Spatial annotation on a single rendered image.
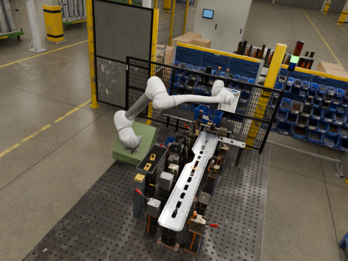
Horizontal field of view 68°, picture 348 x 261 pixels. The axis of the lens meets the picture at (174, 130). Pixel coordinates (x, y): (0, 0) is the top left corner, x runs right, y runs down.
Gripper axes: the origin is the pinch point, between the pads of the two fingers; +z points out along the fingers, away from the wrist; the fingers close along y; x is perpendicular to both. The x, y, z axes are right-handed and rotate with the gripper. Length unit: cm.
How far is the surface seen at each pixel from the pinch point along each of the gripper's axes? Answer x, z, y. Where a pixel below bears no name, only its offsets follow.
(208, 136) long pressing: 12.5, 28.6, 0.7
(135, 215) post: -98, 54, -34
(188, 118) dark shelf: 35, 26, -29
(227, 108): 54, 9, 12
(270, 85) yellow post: 57, -29, 50
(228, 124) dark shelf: 46, 25, 18
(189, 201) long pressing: -88, 29, 7
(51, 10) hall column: 470, 35, -596
